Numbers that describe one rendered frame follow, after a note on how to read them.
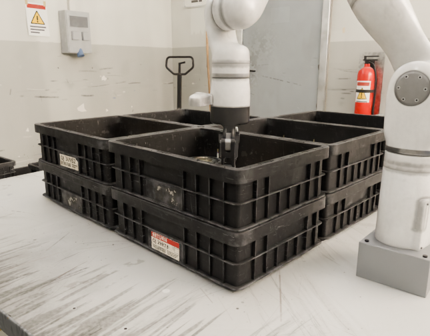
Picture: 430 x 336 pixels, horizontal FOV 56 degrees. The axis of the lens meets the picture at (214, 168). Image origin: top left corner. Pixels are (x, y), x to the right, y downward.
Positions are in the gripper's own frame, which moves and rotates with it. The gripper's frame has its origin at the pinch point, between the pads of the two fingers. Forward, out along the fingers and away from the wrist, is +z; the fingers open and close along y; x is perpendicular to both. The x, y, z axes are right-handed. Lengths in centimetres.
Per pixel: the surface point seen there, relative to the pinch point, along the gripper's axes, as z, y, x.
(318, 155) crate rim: -4.2, 3.6, -17.8
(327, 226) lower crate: 13.8, 10.4, -22.1
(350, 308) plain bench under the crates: 17.6, -16.0, -21.2
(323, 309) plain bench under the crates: 17.6, -16.6, -16.8
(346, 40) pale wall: -44, 331, -96
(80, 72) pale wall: -12, 351, 172
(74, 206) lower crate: 16, 23, 43
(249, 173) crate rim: -4.3, -12.9, -3.9
